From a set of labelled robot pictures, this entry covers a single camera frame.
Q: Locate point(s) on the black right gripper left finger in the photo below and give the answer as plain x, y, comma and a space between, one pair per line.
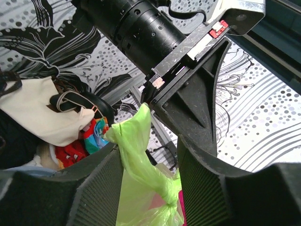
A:
84, 194

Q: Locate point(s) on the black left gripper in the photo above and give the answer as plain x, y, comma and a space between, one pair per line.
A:
149, 39

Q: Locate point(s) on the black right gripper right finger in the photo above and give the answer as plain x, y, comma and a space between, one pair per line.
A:
216, 193

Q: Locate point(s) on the green trash bag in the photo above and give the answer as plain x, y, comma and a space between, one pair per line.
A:
149, 194

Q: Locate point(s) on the magenta cloth bag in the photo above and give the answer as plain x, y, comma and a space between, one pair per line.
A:
180, 195

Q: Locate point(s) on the cream canvas tote bag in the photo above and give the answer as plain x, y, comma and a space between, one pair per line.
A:
28, 106

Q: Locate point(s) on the red cloth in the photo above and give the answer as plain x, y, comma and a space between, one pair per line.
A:
72, 153

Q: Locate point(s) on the colourful scarf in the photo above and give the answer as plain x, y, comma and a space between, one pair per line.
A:
94, 136

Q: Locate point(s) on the black hat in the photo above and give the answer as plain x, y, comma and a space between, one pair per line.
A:
71, 100

